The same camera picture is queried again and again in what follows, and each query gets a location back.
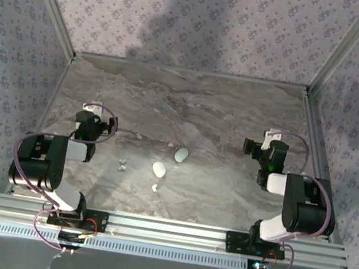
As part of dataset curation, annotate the white charging case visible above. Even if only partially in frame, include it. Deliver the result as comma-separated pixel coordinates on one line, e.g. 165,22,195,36
150,160,167,179

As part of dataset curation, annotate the mint green charging case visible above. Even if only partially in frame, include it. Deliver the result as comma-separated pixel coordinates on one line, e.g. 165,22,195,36
173,146,189,164

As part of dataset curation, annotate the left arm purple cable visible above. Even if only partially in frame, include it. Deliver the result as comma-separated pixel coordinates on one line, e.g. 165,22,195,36
0,92,122,258

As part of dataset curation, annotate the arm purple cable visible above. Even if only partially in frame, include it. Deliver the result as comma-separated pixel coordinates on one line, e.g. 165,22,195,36
248,129,345,269
0,92,122,258

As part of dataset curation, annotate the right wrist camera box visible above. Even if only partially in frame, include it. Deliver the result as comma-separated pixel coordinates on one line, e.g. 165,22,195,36
263,127,285,152

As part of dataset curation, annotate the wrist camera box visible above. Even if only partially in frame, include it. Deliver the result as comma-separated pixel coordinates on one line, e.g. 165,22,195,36
81,100,105,117
263,127,285,152

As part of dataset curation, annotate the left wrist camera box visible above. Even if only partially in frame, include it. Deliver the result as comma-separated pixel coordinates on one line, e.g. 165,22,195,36
81,100,105,117

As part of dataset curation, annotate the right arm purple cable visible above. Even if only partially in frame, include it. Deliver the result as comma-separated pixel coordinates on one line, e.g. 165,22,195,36
248,129,345,269

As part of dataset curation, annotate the aluminium table side rail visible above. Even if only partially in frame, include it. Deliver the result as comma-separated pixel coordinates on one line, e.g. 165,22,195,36
5,49,76,202
281,92,358,244

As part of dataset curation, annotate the aluminium frame cross bar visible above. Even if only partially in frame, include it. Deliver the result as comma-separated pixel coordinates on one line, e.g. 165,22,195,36
74,50,310,93

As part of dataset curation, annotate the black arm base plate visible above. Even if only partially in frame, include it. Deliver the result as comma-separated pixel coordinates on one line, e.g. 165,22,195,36
224,230,288,262
46,203,110,233

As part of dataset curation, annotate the red wire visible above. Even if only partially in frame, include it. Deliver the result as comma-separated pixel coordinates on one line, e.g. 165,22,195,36
84,217,101,231
265,249,280,262

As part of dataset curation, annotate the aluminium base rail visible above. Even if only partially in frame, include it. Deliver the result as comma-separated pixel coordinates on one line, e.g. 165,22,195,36
0,191,353,269

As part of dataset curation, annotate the aluminium frame post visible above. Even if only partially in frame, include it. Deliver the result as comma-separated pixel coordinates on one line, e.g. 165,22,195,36
8,0,86,61
306,0,359,102

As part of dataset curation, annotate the white slotted cable duct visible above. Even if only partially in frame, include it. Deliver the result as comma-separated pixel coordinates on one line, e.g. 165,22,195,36
0,220,249,269

